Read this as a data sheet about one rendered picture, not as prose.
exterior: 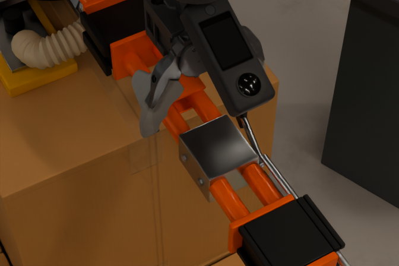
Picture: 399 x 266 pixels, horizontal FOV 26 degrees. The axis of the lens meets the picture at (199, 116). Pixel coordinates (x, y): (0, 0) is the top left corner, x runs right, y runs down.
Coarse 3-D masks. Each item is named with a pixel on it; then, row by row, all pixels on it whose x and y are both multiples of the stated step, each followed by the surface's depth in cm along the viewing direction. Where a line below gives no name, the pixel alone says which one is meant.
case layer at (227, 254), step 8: (0, 240) 149; (0, 248) 147; (0, 256) 146; (8, 256) 147; (216, 256) 146; (224, 256) 146; (232, 256) 146; (0, 264) 145; (8, 264) 145; (200, 264) 145; (208, 264) 145; (216, 264) 145; (224, 264) 145; (232, 264) 145; (240, 264) 145
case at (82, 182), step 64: (64, 0) 127; (0, 128) 112; (64, 128) 112; (128, 128) 112; (192, 128) 115; (256, 128) 123; (0, 192) 106; (64, 192) 111; (128, 192) 118; (192, 192) 127; (64, 256) 122; (128, 256) 131; (192, 256) 141
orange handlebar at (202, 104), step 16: (80, 0) 108; (128, 64) 101; (144, 64) 101; (192, 80) 98; (192, 96) 98; (176, 112) 96; (208, 112) 96; (176, 128) 95; (256, 176) 90; (224, 192) 89; (256, 192) 90; (272, 192) 89; (224, 208) 89; (240, 208) 88
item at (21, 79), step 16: (32, 0) 124; (0, 16) 122; (16, 16) 118; (32, 16) 122; (0, 32) 120; (16, 32) 119; (48, 32) 120; (0, 48) 118; (0, 64) 117; (16, 64) 116; (64, 64) 117; (16, 80) 115; (32, 80) 115; (48, 80) 116
